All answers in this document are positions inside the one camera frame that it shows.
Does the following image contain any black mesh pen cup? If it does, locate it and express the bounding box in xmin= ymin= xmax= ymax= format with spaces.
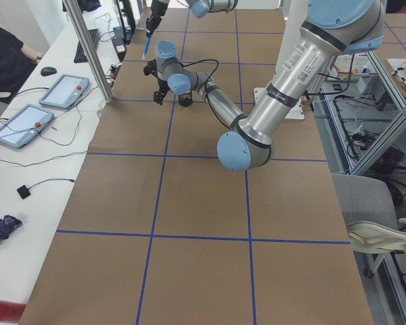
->
xmin=178 ymin=91 xmax=193 ymax=107

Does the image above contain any grey office chair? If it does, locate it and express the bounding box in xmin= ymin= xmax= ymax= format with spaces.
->
xmin=332 ymin=173 xmax=406 ymax=278

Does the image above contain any teach pendant tablet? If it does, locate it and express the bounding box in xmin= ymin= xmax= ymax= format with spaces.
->
xmin=0 ymin=104 xmax=55 ymax=149
xmin=39 ymin=74 xmax=89 ymax=109

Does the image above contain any black keyboard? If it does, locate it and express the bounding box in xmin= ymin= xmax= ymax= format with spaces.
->
xmin=73 ymin=28 xmax=101 ymax=64

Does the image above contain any aluminium frame post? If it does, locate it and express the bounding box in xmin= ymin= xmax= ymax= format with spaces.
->
xmin=63 ymin=0 xmax=113 ymax=104

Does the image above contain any near teach pendant tablet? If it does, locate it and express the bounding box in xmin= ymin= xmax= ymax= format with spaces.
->
xmin=0 ymin=104 xmax=55 ymax=149

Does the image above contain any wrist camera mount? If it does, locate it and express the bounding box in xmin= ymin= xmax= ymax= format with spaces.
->
xmin=143 ymin=59 xmax=158 ymax=78

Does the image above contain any seated person in black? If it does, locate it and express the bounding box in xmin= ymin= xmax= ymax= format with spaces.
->
xmin=0 ymin=27 xmax=42 ymax=104

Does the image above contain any far teach pendant tablet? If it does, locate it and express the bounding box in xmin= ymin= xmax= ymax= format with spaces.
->
xmin=39 ymin=74 xmax=89 ymax=109

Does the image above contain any blue highlighter pen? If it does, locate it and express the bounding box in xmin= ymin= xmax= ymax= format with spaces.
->
xmin=141 ymin=33 xmax=152 ymax=60

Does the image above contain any small black square device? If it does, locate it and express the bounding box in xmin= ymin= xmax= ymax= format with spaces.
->
xmin=16 ymin=185 xmax=31 ymax=199

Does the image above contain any folded blue umbrella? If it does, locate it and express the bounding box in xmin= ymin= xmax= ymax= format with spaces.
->
xmin=0 ymin=215 xmax=23 ymax=244

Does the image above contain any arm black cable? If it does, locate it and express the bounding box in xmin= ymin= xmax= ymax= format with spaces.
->
xmin=181 ymin=59 xmax=224 ymax=99

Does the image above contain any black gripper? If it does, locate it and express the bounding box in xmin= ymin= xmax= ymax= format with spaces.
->
xmin=145 ymin=0 xmax=169 ymax=34
xmin=153 ymin=79 xmax=170 ymax=105

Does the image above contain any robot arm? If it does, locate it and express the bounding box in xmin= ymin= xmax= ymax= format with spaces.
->
xmin=145 ymin=0 xmax=238 ymax=38
xmin=143 ymin=1 xmax=386 ymax=171

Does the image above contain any black computer mouse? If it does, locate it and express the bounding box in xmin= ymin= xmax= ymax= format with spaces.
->
xmin=40 ymin=66 xmax=57 ymax=77

